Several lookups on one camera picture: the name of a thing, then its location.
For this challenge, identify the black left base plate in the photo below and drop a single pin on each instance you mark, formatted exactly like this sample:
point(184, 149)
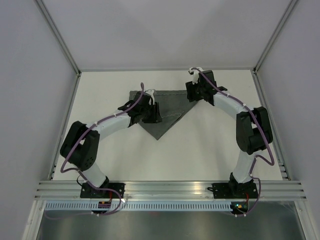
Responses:
point(88, 192)

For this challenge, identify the aluminium front rail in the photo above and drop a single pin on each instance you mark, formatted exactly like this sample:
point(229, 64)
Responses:
point(271, 190)

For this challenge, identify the aluminium frame post left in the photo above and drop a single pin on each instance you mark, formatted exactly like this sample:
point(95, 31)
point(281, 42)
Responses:
point(57, 35)

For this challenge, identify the aluminium frame post right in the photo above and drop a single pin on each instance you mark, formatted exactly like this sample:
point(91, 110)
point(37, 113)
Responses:
point(275, 34)

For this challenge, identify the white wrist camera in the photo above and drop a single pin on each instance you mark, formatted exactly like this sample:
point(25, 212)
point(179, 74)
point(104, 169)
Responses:
point(151, 93)
point(194, 73)

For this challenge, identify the aluminium right side rail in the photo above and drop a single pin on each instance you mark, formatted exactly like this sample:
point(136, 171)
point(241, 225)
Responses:
point(276, 142)

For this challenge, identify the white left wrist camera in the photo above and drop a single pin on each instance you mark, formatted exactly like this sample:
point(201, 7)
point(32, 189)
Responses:
point(151, 93)

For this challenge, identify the grey cloth napkin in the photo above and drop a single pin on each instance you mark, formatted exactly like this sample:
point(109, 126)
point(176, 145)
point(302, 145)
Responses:
point(173, 106)

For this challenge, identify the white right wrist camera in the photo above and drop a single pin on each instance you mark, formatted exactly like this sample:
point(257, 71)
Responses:
point(194, 73)

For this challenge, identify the white slotted cable duct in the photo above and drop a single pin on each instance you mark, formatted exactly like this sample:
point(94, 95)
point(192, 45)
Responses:
point(220, 206)

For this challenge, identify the aluminium frame post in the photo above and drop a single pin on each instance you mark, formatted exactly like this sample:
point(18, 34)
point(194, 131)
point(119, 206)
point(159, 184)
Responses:
point(275, 34)
point(57, 35)

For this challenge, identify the aluminium rail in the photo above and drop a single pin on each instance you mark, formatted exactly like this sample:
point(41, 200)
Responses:
point(271, 190)
point(276, 142)
point(65, 119)

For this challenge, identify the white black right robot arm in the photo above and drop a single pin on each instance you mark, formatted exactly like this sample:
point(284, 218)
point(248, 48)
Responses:
point(253, 134)

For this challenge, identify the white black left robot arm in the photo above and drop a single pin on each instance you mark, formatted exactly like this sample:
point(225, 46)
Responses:
point(81, 144)

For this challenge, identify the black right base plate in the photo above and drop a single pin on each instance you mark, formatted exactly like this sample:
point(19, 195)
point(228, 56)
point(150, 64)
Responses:
point(225, 190)

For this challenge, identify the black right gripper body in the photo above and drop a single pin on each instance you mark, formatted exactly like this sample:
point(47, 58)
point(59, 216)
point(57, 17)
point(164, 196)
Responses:
point(202, 89)

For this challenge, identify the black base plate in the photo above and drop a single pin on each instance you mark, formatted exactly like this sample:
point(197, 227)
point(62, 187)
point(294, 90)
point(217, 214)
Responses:
point(225, 190)
point(88, 192)

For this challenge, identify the aluminium left side rail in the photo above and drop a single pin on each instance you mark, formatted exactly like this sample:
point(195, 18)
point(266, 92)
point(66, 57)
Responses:
point(65, 119)

